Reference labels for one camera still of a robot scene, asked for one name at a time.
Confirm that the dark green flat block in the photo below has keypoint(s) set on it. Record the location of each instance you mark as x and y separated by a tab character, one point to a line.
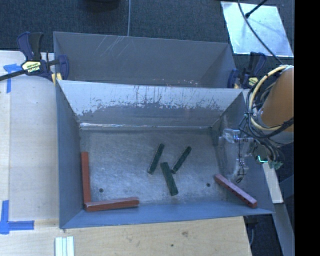
156	158
169	178
181	159

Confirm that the pale wood flat board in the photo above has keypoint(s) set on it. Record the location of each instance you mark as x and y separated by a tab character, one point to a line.
32	150

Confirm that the red-brown flat block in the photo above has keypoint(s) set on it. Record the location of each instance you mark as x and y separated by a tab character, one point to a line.
235	190
112	204
85	175

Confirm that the grey metal bin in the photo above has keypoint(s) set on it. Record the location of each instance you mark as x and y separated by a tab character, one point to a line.
140	150

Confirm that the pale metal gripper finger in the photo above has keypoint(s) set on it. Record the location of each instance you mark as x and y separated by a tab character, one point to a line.
241	170
231	138

